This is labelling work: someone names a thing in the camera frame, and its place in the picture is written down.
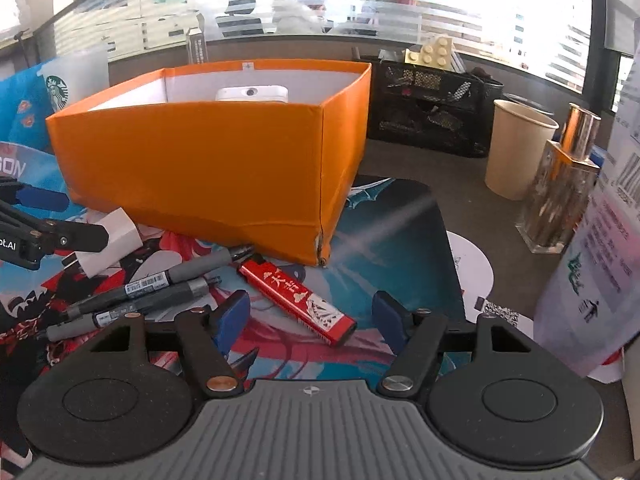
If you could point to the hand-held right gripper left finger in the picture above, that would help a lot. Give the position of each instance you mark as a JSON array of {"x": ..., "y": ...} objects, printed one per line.
[{"x": 232, "y": 312}]

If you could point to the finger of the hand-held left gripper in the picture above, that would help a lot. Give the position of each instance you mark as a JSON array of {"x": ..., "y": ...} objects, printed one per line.
[
  {"x": 37, "y": 196},
  {"x": 75, "y": 237}
]

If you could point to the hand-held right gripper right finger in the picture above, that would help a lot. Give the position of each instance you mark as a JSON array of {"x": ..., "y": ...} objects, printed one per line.
[{"x": 387, "y": 315}]

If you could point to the white charger adapter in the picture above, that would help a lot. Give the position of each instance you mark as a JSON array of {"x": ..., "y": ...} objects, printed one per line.
[{"x": 117, "y": 237}]

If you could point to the red rectangular packet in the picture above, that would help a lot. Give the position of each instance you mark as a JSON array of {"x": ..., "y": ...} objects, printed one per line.
[{"x": 295, "y": 300}]

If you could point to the orange cardboard box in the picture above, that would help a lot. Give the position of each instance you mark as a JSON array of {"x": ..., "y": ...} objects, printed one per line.
[{"x": 200, "y": 170}]

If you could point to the white remote control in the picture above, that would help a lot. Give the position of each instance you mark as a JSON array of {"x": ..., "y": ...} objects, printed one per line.
[{"x": 250, "y": 94}]

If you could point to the grey and black marker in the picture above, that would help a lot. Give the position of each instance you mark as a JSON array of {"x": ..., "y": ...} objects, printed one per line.
[
  {"x": 192, "y": 290},
  {"x": 195, "y": 266}
]

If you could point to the printed desk mat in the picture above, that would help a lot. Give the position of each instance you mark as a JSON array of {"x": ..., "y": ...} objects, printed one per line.
[{"x": 400, "y": 240}]

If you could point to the blue paper bag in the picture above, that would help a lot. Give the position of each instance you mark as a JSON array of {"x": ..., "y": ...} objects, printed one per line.
[{"x": 22, "y": 110}]

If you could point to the white round paper coaster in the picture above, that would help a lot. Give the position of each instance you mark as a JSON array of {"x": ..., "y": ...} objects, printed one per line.
[{"x": 472, "y": 270}]

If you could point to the white barcode paper strip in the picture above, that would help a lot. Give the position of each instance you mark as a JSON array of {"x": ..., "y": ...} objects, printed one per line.
[{"x": 502, "y": 312}]

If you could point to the frosted plastic cup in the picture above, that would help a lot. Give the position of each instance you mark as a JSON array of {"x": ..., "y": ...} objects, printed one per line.
[{"x": 75, "y": 80}]

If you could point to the gold perfume bottle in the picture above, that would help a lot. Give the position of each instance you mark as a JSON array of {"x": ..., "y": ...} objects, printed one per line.
[{"x": 555, "y": 195}]

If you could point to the beige paper cup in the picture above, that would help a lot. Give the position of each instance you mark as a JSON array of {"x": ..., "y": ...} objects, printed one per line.
[{"x": 517, "y": 155}]

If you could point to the black mesh desk organizer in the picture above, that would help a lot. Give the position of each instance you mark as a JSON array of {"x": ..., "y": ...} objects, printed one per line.
[{"x": 425, "y": 110}]

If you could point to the clear spout pouch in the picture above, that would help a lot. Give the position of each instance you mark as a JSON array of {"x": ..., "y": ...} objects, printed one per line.
[{"x": 595, "y": 260}]

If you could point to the clear acrylic trophy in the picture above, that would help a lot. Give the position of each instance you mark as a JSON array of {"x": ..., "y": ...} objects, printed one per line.
[{"x": 196, "y": 42}]

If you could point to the dark round tin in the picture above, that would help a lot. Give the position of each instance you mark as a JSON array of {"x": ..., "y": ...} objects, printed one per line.
[{"x": 532, "y": 102}]

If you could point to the yellow toy brick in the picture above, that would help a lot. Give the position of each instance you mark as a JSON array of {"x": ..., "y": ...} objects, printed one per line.
[{"x": 430, "y": 54}]

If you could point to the black office chair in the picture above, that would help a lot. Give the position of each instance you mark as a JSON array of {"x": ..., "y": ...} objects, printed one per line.
[{"x": 240, "y": 17}]

